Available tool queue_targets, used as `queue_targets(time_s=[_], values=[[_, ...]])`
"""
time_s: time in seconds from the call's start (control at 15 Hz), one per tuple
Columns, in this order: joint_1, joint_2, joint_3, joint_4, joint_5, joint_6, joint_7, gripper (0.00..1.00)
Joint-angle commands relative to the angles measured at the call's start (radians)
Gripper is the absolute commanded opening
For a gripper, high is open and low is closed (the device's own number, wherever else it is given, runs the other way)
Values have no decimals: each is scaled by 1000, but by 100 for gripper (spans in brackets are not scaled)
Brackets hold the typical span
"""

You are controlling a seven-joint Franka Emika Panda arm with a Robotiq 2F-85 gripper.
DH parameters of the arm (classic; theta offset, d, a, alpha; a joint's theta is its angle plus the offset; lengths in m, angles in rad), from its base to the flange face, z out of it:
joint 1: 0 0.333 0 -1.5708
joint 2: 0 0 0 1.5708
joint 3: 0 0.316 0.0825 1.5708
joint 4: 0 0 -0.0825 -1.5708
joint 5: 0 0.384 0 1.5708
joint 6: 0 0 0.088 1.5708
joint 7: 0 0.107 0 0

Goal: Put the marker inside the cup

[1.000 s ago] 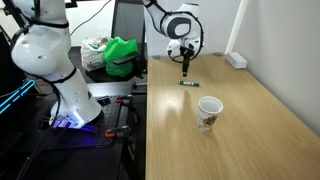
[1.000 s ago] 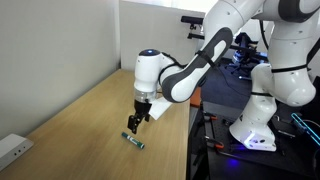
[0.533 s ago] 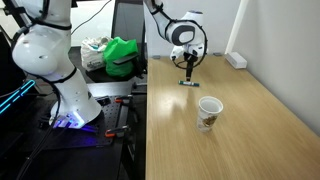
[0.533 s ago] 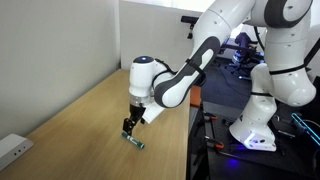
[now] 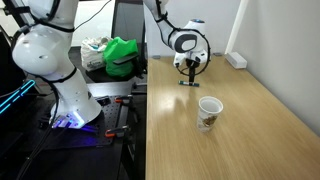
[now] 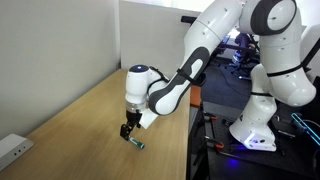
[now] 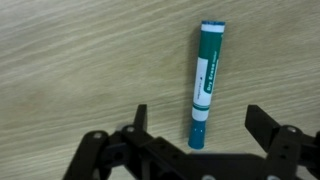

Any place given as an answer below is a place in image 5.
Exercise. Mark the black upright panel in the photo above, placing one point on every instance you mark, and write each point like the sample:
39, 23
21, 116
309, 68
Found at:
128, 20

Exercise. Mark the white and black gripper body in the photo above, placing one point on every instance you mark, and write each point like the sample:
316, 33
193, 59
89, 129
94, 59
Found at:
198, 56

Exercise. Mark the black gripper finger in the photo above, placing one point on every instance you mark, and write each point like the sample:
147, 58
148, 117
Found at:
191, 75

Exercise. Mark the white printed plastic bag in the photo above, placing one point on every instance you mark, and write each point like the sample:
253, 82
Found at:
91, 55

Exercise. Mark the white printed paper cup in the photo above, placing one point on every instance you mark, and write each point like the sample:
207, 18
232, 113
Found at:
209, 115

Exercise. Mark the blue LED light strip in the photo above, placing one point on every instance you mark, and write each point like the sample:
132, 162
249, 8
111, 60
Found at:
16, 95

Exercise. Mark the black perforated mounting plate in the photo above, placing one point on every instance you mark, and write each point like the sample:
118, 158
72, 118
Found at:
110, 116

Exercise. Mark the white rectangular plastic box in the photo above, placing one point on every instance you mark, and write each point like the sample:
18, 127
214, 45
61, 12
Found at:
235, 60

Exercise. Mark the green whiteboard marker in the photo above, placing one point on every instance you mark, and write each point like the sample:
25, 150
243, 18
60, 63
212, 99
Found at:
184, 82

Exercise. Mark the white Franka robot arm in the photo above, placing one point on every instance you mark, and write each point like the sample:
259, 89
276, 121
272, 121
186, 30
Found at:
73, 96

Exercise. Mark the green plastic bag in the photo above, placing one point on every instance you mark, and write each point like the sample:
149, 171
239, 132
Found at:
118, 48

